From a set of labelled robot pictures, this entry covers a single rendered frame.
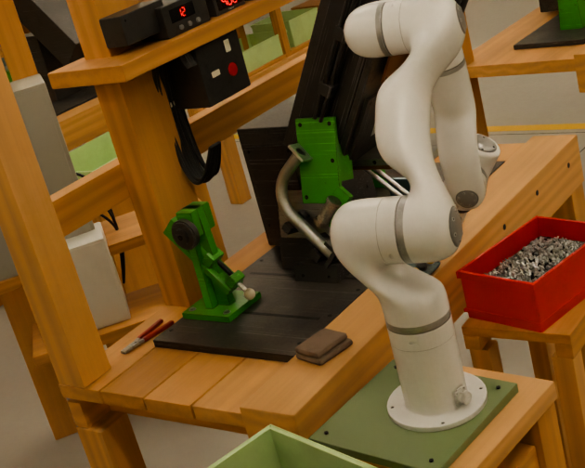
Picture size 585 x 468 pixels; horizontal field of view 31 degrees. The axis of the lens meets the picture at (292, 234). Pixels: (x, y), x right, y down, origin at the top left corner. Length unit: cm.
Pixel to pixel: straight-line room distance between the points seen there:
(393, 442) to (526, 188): 113
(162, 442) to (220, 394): 173
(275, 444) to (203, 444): 194
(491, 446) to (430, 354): 19
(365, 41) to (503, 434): 75
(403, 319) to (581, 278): 67
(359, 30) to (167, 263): 95
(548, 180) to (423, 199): 125
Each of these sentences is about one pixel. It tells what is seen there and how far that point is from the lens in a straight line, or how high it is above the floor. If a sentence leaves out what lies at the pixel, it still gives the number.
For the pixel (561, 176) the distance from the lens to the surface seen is 312.
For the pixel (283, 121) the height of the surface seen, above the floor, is 124.
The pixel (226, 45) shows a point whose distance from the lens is 266.
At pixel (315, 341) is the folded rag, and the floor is 93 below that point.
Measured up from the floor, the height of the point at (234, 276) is 99.
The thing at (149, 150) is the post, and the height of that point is 130.
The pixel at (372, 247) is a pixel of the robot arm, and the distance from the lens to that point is 183.
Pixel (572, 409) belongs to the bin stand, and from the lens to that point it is 245.
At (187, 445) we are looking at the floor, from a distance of 390.
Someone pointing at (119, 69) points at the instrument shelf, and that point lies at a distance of 238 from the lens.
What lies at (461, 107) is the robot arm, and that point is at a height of 132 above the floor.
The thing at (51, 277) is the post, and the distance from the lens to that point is 238.
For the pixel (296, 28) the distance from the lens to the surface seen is 883.
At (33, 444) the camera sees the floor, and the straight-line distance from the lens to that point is 429.
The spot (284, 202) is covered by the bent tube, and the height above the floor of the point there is 109.
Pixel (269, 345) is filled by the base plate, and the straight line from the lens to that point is 234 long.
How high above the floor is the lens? 193
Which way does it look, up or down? 21 degrees down
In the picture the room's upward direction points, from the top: 15 degrees counter-clockwise
